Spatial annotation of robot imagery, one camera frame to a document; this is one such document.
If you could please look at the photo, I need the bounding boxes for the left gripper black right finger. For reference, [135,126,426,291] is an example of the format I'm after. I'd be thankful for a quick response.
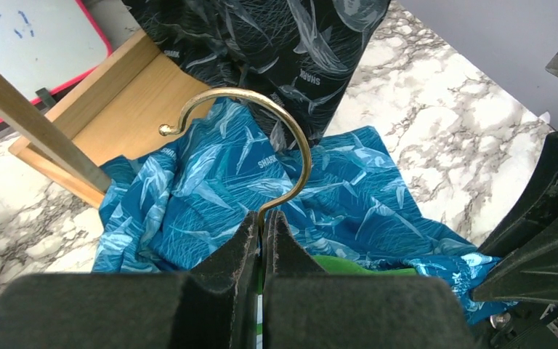
[262,211,326,348]

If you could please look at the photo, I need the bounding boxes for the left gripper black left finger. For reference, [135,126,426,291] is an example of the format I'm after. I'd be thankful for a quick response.
[170,212,259,348]

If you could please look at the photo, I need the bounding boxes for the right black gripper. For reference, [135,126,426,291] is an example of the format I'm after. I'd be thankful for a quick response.
[471,131,558,348]

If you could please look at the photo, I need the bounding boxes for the green plastic hanger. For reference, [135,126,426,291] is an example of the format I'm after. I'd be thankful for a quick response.
[139,89,421,348]

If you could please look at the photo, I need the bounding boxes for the blue leaf print shorts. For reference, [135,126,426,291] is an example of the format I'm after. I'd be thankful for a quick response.
[92,98,512,324]

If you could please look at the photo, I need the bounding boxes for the dark blue patterned shorts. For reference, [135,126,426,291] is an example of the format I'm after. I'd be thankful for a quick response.
[126,0,389,145]

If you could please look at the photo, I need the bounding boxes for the wooden clothes rack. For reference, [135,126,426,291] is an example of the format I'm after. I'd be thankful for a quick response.
[0,31,206,207]

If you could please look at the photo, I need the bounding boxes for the red framed whiteboard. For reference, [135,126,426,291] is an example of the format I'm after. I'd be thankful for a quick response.
[0,0,112,104]

